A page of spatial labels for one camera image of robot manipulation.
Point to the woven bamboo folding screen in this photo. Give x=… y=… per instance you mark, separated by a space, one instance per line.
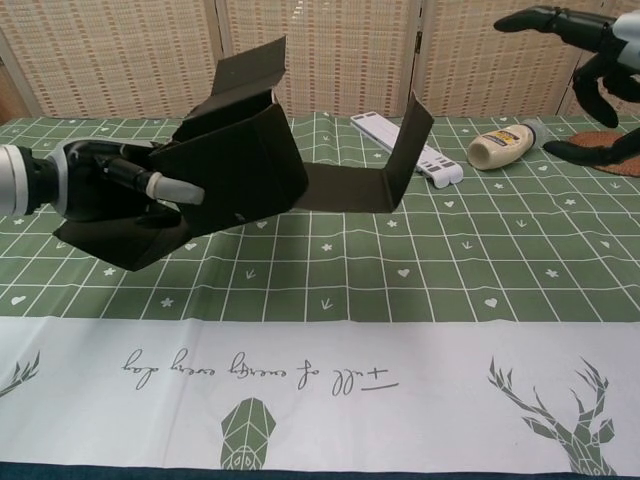
x=350 y=50

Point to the green grid tablecloth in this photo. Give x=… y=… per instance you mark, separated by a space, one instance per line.
x=350 y=260

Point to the mayonnaise squeeze bottle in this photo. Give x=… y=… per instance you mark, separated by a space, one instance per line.
x=500 y=145

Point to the black cardboard box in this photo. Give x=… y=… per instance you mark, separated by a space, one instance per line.
x=250 y=165

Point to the round brown woven coaster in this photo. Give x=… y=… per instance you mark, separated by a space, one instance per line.
x=595 y=137

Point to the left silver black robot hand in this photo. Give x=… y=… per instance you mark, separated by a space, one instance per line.
x=100 y=185

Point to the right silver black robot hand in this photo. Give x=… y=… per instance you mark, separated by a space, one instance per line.
x=590 y=30

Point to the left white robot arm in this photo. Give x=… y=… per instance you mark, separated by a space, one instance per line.
x=15 y=180

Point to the white folding stand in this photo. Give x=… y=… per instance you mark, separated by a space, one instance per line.
x=380 y=130

